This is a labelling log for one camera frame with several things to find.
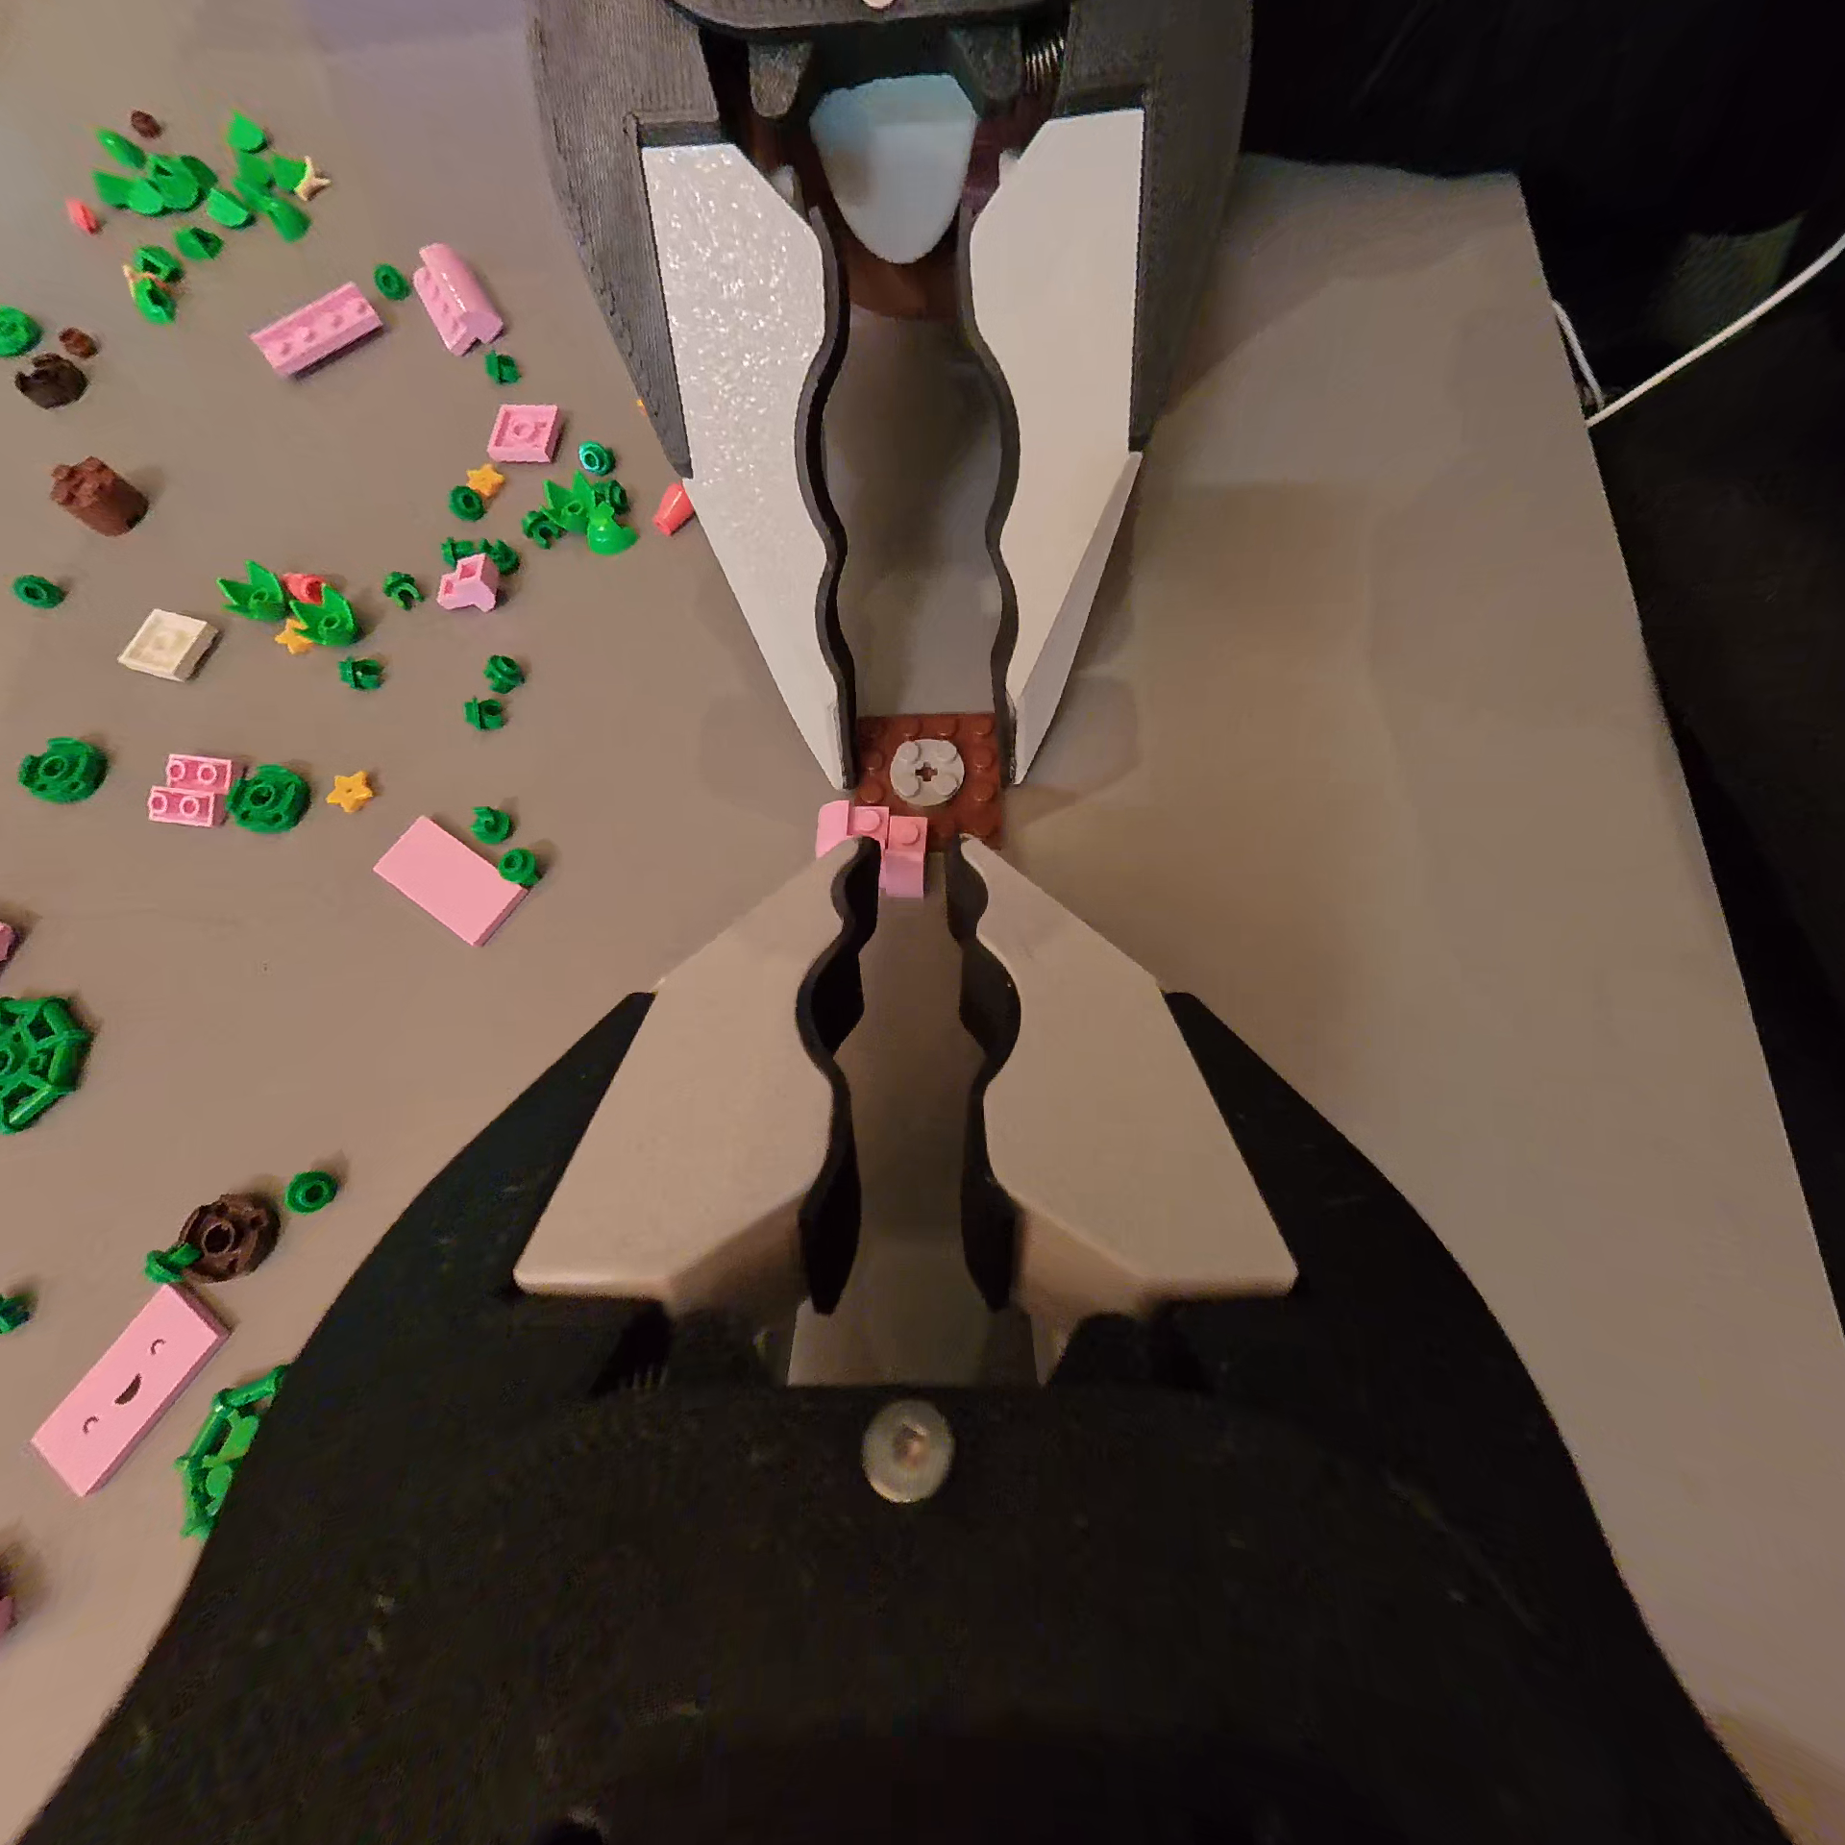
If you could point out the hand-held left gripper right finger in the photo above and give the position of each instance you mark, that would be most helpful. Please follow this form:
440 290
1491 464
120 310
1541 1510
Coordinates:
1139 1154

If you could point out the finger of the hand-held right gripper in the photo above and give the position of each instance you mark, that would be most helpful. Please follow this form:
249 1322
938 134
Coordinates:
1076 288
721 360

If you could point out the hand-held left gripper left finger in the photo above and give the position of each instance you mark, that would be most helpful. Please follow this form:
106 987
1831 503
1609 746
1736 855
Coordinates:
677 1139

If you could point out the brown square plate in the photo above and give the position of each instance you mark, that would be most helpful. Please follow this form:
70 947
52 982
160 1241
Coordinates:
975 822

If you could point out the grey round tile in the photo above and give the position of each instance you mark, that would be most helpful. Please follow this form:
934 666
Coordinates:
929 769

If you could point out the red cone piece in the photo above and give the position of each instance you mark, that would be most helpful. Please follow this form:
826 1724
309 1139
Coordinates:
673 513

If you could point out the green cone piece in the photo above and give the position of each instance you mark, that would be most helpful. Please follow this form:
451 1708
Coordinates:
614 536

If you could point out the green spiky leaf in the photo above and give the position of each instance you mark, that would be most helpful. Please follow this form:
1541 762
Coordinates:
253 594
569 503
333 620

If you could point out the pink square single-stud plate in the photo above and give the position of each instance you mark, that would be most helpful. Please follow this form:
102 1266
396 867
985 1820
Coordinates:
524 434

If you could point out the scattered small green clips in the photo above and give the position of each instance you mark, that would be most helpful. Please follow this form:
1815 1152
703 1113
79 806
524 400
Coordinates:
504 368

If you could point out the pink studded plate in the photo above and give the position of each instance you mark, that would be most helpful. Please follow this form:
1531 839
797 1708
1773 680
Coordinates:
318 327

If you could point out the large pink smooth tile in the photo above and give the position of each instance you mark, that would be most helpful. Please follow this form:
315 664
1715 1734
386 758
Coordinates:
451 878

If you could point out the brown round plate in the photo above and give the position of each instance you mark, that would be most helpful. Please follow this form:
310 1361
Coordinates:
232 1238

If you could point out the green round flower plate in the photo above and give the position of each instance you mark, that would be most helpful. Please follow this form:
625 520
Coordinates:
64 769
270 797
18 332

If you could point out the green web piece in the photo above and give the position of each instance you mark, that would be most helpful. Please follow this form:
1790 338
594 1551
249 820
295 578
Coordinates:
217 1441
37 1060

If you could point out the dark brown round piece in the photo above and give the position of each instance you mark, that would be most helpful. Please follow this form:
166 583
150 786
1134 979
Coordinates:
52 383

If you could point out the brown round brick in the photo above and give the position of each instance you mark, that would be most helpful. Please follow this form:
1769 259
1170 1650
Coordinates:
98 497

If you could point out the small pink plate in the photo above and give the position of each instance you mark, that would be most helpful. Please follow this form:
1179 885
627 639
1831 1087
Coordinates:
186 806
204 772

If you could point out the pink face tile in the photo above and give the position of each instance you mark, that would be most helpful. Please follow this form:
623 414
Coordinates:
130 1384

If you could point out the white square tile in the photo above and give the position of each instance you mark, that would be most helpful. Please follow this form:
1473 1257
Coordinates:
166 647

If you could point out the pink bracket piece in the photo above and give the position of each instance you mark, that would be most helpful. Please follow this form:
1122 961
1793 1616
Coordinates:
469 585

